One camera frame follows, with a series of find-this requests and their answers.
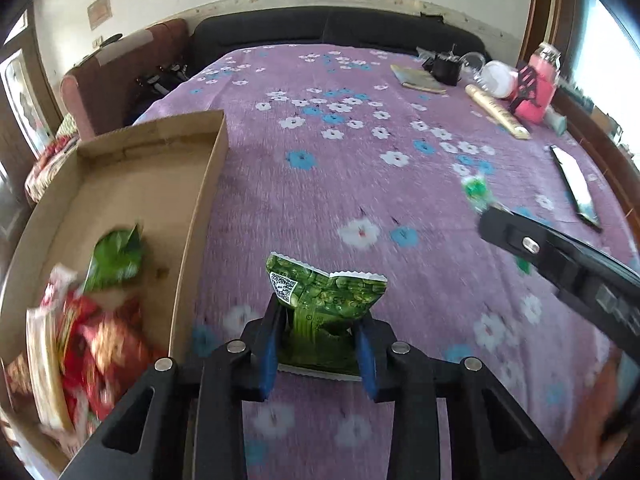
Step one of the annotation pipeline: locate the mint green tube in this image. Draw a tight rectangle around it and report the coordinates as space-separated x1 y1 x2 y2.
545 107 568 136

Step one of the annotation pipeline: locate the pink bottle with knitted sleeve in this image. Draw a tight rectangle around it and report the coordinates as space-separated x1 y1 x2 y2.
515 42 561 125

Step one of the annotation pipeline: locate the clear glass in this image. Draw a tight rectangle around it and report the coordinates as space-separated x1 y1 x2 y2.
457 52 486 81

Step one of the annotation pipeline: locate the white round jar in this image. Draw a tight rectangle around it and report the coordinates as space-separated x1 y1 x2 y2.
480 60 518 98

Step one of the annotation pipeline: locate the black sofa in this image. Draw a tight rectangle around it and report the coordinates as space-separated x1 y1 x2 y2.
187 7 488 83

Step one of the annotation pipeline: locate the cardboard box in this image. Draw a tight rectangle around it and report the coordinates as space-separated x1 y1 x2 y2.
0 110 230 480

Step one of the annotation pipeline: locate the black pink phone stand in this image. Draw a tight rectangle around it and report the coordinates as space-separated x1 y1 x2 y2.
510 65 541 113

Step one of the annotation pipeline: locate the cream tube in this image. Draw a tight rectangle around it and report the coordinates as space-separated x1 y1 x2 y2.
465 84 531 140

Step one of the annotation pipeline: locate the brown wooden ledge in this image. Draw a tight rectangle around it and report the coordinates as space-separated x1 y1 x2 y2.
550 85 640 221

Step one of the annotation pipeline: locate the window with wooden frame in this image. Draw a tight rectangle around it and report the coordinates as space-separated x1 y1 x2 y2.
520 0 640 161

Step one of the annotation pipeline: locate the red patterned snack packet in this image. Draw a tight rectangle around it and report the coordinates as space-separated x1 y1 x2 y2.
5 355 32 397

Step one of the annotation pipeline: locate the wooden glass door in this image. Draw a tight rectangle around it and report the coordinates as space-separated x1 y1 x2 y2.
0 10 56 161

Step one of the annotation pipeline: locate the green white snack packet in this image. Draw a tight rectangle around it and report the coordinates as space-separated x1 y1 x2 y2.
460 175 535 276

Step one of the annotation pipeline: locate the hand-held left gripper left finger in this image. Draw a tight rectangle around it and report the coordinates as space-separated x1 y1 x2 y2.
57 294 287 480

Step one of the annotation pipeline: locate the black smartphone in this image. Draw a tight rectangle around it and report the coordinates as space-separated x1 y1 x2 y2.
550 145 603 233

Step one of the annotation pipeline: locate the red snack packet yellow label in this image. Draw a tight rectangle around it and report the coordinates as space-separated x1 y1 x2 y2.
55 295 101 361

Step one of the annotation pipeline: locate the tan snack packet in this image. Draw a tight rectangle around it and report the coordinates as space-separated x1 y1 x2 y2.
26 305 76 433

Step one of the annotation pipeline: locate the dark red gold snack packet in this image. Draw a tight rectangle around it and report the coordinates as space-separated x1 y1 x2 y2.
82 300 168 386

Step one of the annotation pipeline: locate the brown armchair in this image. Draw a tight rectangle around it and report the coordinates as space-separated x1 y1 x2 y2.
61 18 191 141

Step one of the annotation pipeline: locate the beige wall plaque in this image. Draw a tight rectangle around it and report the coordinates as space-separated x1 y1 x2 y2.
87 0 111 31

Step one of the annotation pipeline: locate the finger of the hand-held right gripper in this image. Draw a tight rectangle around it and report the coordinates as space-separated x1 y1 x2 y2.
478 207 566 286

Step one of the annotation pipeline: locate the person's right hand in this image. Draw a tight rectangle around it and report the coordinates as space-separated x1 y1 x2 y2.
585 350 638 466

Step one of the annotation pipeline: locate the khaki notebook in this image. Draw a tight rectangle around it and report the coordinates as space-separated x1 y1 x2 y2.
391 64 447 95

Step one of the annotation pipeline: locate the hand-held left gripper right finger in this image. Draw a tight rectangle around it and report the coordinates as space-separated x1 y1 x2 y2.
352 317 573 480

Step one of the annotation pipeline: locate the black cup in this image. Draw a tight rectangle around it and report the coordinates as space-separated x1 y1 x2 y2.
422 50 463 86

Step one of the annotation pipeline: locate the floral patterned cloth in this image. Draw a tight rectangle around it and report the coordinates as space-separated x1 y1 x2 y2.
25 112 81 201

